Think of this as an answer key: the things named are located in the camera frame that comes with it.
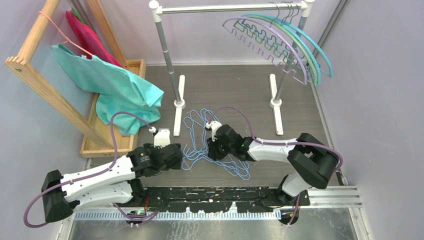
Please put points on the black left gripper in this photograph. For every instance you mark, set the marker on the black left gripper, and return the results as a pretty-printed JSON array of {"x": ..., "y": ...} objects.
[{"x": 150, "y": 146}]

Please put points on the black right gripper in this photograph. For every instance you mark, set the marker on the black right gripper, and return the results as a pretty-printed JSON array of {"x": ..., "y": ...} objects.
[{"x": 213, "y": 152}]

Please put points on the purple plastic hanger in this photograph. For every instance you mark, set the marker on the purple plastic hanger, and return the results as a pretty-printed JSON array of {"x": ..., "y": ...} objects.
[{"x": 281, "y": 39}]

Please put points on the green plastic hanger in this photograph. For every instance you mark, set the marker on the green plastic hanger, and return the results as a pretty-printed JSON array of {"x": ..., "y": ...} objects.
[{"x": 298, "y": 49}]

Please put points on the teal plastic hanger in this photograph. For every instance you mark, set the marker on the teal plastic hanger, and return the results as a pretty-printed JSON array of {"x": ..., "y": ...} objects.
[
  {"x": 271, "y": 43},
  {"x": 305, "y": 52}
]

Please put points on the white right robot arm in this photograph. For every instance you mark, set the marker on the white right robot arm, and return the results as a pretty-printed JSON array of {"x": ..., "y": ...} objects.
[{"x": 314, "y": 163}]

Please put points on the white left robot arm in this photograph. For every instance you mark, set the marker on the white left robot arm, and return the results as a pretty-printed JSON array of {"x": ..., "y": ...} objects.
[{"x": 65, "y": 194}]

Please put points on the wooden clothes rack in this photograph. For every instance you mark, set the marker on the wooden clothes rack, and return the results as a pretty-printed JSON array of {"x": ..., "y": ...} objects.
[{"x": 24, "y": 113}]

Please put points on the teal green shirt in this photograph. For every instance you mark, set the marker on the teal green shirt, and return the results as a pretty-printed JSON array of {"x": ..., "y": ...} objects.
[{"x": 124, "y": 98}]

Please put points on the red pink shirt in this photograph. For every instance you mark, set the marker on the red pink shirt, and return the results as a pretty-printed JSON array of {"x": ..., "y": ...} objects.
[{"x": 89, "y": 40}]

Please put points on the silver white clothes rack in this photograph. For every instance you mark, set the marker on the silver white clothes rack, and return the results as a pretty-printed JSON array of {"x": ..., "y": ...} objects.
[{"x": 209, "y": 60}]

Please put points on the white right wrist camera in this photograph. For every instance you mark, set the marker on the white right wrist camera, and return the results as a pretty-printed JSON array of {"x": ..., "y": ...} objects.
[{"x": 212, "y": 126}]

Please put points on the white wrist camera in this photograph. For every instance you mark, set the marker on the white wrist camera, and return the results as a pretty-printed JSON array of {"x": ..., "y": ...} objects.
[
  {"x": 212, "y": 126},
  {"x": 161, "y": 137}
]

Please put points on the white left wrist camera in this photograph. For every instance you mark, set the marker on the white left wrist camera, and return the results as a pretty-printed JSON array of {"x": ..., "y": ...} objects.
[{"x": 161, "y": 137}]

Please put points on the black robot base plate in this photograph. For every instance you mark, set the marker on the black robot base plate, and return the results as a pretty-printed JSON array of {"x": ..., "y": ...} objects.
[{"x": 246, "y": 199}]

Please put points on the perforated metal rail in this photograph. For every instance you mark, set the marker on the perforated metal rail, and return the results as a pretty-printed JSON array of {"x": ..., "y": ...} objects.
[{"x": 115, "y": 215}]

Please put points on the pink wire hanger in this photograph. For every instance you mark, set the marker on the pink wire hanger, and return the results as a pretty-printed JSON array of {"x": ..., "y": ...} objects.
[{"x": 67, "y": 39}]

